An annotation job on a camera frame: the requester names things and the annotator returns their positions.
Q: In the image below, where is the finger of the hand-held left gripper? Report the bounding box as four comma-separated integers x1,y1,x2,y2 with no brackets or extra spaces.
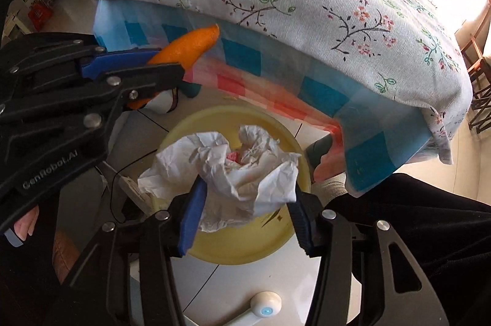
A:
0,34,162,85
82,63,186,112

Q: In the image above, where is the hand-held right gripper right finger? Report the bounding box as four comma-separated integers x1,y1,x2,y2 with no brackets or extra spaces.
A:
288,192,449,326

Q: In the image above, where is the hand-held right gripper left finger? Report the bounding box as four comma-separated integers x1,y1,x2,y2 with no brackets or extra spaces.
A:
71,178,208,326

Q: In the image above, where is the long orange peel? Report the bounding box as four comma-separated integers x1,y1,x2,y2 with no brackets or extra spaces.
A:
126,24,221,110

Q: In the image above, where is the yellow plastic basin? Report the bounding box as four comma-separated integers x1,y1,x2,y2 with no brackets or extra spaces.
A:
148,105,312,266

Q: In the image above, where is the person's left hand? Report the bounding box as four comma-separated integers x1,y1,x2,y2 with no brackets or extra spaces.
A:
13,206,39,239

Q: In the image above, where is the white power strip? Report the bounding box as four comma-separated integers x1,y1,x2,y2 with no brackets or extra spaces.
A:
118,173,155,215

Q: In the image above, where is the white round knob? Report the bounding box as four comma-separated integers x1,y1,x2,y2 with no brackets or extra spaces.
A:
192,291,283,326

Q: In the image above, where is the red plastic stool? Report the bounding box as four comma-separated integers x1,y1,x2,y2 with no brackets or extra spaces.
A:
29,2,53,29

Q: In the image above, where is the person's right leg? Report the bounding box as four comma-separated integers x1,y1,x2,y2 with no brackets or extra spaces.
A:
307,173,491,326

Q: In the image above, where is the checked blue red cloth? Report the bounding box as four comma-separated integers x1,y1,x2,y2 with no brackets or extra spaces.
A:
93,0,431,195

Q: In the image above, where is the wooden chair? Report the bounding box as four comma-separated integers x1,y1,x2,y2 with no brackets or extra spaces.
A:
460,34,491,131

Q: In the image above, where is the black cable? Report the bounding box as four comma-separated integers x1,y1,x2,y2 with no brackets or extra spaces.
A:
103,147,177,224

